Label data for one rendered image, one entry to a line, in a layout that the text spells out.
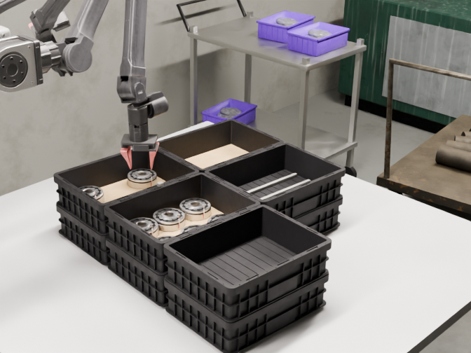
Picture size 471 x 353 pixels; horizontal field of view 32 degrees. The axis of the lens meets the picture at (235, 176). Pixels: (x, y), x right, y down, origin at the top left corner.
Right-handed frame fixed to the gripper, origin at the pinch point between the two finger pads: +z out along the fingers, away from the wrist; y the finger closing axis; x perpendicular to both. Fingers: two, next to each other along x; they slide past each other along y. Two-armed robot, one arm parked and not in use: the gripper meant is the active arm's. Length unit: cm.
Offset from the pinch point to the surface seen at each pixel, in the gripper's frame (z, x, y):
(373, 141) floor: 118, -274, -104
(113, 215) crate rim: 13.3, 7.1, 8.2
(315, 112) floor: 118, -323, -68
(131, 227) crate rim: 13.5, 13.8, 1.6
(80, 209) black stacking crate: 20.1, -7.7, 22.2
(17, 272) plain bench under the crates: 35, 7, 40
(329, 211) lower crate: 31, -28, -59
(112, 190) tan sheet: 23.8, -27.6, 15.6
